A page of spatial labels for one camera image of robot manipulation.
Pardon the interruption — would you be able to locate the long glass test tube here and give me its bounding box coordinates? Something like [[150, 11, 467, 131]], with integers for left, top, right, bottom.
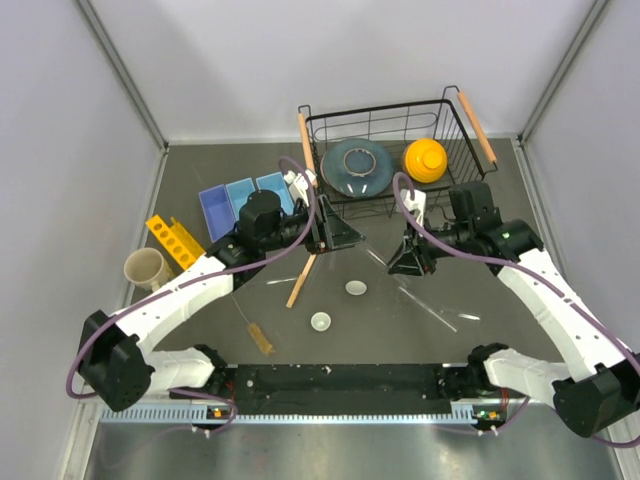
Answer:
[[398, 286, 458, 333]]

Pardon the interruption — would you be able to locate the light blue right bin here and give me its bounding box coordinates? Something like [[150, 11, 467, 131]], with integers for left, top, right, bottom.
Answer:
[[255, 172, 294, 215]]

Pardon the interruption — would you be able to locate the white oval dish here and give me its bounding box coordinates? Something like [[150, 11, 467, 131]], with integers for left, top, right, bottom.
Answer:
[[345, 280, 367, 296]]

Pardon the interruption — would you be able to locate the beige ceramic mug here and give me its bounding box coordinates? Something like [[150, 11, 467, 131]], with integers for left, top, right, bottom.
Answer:
[[123, 247, 174, 292]]

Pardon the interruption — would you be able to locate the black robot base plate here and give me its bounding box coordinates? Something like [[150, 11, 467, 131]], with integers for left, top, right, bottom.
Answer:
[[170, 364, 499, 416]]

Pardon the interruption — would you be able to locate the yellow test tube rack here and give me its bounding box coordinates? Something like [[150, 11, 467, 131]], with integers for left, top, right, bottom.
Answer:
[[145, 215, 205, 271]]

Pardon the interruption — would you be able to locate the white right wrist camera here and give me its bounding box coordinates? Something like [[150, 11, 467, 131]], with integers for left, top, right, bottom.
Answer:
[[400, 189, 426, 227]]

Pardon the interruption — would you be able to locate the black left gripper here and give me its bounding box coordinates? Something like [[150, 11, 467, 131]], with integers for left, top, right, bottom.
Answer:
[[261, 195, 367, 255]]

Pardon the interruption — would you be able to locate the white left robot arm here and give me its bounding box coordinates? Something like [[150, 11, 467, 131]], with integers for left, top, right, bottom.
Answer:
[[73, 190, 365, 412]]

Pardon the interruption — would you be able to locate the yellow ribbed bowl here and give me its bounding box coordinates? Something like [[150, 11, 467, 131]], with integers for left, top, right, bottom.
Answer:
[[402, 138, 448, 184]]

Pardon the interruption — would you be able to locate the test tube brush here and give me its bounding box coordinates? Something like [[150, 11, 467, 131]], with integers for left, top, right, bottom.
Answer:
[[233, 297, 275, 356]]

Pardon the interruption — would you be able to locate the black wire basket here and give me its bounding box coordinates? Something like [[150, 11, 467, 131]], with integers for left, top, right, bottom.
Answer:
[[298, 85, 497, 220]]

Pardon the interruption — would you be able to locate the light blue middle bin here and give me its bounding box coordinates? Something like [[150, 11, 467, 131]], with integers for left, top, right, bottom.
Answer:
[[225, 178, 256, 221]]

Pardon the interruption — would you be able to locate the short glass test tube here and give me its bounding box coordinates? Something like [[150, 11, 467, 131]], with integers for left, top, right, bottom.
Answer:
[[441, 308, 481, 322]]

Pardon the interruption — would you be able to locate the wooden test tube clamp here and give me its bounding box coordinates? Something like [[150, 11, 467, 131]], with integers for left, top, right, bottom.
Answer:
[[286, 255, 316, 309]]

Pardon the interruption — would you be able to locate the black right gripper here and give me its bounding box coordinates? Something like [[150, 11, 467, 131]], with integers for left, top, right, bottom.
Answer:
[[386, 214, 473, 277]]

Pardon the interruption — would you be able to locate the purple plastic bin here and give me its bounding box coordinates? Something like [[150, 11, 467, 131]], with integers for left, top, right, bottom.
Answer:
[[198, 184, 236, 242]]

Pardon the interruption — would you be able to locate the dark blue ceramic plate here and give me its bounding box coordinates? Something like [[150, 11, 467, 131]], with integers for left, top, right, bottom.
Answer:
[[320, 138, 395, 198]]

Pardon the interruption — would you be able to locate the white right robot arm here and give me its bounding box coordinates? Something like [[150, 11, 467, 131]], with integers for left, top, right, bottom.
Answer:
[[388, 173, 639, 439]]

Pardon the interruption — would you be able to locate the light blue bin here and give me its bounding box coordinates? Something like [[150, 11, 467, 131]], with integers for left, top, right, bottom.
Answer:
[[255, 172, 294, 215], [225, 178, 256, 221]]

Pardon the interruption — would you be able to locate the grey slotted cable duct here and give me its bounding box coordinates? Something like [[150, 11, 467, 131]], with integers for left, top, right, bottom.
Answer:
[[100, 403, 504, 425]]

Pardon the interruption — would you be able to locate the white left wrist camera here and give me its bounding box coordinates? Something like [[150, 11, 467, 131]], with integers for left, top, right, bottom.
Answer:
[[284, 169, 316, 206]]

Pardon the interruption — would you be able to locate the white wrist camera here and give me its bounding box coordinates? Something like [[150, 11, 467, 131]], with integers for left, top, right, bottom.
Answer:
[[400, 189, 426, 227], [284, 169, 316, 206]]

